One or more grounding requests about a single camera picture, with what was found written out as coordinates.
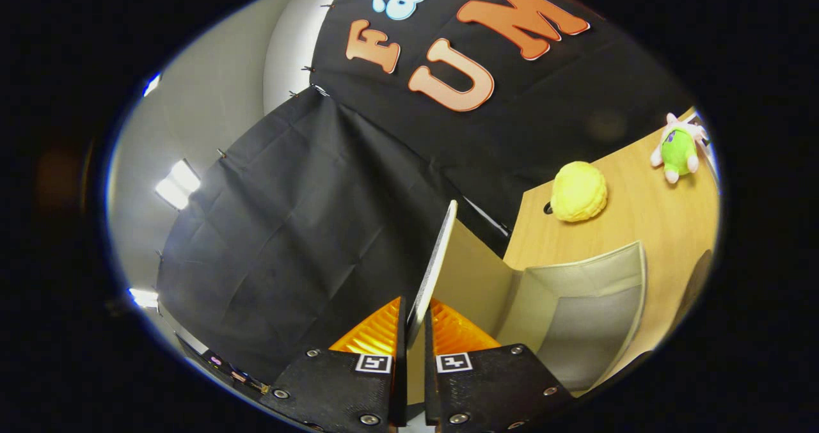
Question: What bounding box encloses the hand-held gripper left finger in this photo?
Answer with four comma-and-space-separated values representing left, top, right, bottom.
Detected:
259, 295, 408, 433

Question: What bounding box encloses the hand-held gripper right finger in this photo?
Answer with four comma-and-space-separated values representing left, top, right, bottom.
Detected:
424, 299, 576, 433

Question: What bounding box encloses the grey fabric storage box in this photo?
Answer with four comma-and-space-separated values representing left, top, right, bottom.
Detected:
408, 200, 648, 398

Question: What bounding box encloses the black backdrop cloth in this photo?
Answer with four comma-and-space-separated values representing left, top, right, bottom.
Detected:
157, 0, 698, 386

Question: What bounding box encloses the yellow plush bread toy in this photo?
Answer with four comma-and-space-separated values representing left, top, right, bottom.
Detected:
550, 161, 608, 223

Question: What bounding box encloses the long ceiling light strip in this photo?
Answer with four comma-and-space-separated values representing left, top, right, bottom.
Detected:
155, 158, 202, 210

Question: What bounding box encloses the row of black cloth clips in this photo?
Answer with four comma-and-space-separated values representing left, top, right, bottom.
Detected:
154, 1, 337, 261

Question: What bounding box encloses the green and pink plush toy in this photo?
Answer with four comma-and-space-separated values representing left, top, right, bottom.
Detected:
650, 113, 710, 184

